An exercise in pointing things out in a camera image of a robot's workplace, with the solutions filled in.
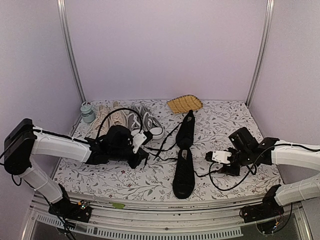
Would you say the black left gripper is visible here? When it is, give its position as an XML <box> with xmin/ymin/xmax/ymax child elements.
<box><xmin>109</xmin><ymin>144</ymin><xmax>149</xmax><ymax>170</ymax></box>

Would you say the black front canvas sneaker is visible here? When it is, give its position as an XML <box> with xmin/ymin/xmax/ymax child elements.
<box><xmin>144</xmin><ymin>147</ymin><xmax>226</xmax><ymax>200</ymax></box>

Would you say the black canvas sneaker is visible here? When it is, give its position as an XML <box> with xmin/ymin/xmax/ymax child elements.
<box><xmin>144</xmin><ymin>147</ymin><xmax>226</xmax><ymax>200</ymax></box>
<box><xmin>175</xmin><ymin>110</ymin><xmax>195</xmax><ymax>151</ymax></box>

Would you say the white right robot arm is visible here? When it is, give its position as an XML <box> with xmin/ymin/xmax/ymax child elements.
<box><xmin>211</xmin><ymin>127</ymin><xmax>320</xmax><ymax>223</ymax></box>

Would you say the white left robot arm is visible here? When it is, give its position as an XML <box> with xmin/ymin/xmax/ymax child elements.
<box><xmin>0</xmin><ymin>118</ymin><xmax>152</xmax><ymax>223</ymax></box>

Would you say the beige sneaker left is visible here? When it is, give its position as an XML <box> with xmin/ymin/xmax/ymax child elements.
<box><xmin>85</xmin><ymin>105</ymin><xmax>110</xmax><ymax>139</ymax></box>

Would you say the beige sneaker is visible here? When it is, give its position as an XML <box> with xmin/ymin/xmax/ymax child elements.
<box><xmin>85</xmin><ymin>105</ymin><xmax>110</xmax><ymax>139</ymax></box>
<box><xmin>110</xmin><ymin>101</ymin><xmax>128</xmax><ymax>128</ymax></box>

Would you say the beige sneaker right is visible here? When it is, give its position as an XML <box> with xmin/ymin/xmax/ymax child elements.
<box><xmin>110</xmin><ymin>101</ymin><xmax>128</xmax><ymax>128</ymax></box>

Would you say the grey sneaker left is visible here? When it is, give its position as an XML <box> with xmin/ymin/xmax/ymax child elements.
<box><xmin>127</xmin><ymin>104</ymin><xmax>146</xmax><ymax>136</ymax></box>

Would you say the grey sneaker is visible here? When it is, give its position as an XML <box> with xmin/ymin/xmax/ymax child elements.
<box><xmin>127</xmin><ymin>104</ymin><xmax>146</xmax><ymax>136</ymax></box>
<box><xmin>140</xmin><ymin>104</ymin><xmax>164</xmax><ymax>140</ymax></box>

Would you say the grey sneaker right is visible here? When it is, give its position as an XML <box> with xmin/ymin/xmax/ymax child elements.
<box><xmin>140</xmin><ymin>104</ymin><xmax>164</xmax><ymax>140</ymax></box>

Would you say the pale green small jar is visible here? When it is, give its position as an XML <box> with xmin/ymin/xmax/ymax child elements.
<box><xmin>80</xmin><ymin>101</ymin><xmax>96</xmax><ymax>124</ymax></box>

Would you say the floral tablecloth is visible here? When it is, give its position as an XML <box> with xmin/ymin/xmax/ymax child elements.
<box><xmin>53</xmin><ymin>99</ymin><xmax>283</xmax><ymax>202</ymax></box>

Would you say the green tape piece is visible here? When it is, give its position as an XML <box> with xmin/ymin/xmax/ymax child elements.
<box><xmin>109</xmin><ymin>202</ymin><xmax>125</xmax><ymax>209</ymax></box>

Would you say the black rear canvas sneaker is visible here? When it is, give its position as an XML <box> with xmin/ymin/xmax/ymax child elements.
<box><xmin>175</xmin><ymin>110</ymin><xmax>195</xmax><ymax>151</ymax></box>

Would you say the woven bamboo tray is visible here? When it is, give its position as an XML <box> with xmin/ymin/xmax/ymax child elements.
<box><xmin>167</xmin><ymin>94</ymin><xmax>203</xmax><ymax>114</ymax></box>

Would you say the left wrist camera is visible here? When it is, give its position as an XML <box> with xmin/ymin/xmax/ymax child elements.
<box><xmin>131</xmin><ymin>131</ymin><xmax>153</xmax><ymax>154</ymax></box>

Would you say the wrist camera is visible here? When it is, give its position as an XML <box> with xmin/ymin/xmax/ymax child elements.
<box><xmin>205</xmin><ymin>150</ymin><xmax>232</xmax><ymax>165</ymax></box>
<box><xmin>131</xmin><ymin>131</ymin><xmax>153</xmax><ymax>154</ymax></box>

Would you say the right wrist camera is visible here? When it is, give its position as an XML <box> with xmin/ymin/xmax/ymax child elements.
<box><xmin>205</xmin><ymin>150</ymin><xmax>232</xmax><ymax>165</ymax></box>

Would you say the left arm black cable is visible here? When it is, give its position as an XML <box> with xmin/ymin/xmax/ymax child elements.
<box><xmin>96</xmin><ymin>107</ymin><xmax>145</xmax><ymax>141</ymax></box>

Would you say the aluminium front rail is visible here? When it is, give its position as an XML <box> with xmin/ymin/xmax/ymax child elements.
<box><xmin>22</xmin><ymin>193</ymin><xmax>313</xmax><ymax>240</ymax></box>

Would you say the aluminium frame post left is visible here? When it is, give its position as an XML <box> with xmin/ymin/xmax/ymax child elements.
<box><xmin>56</xmin><ymin>0</ymin><xmax>87</xmax><ymax>102</ymax></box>

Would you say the aluminium frame post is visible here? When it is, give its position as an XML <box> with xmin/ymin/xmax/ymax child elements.
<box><xmin>56</xmin><ymin>0</ymin><xmax>87</xmax><ymax>102</ymax></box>
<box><xmin>245</xmin><ymin>0</ymin><xmax>275</xmax><ymax>108</ymax></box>

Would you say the aluminium frame post right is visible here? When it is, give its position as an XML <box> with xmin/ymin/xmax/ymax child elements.
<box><xmin>245</xmin><ymin>0</ymin><xmax>275</xmax><ymax>108</ymax></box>

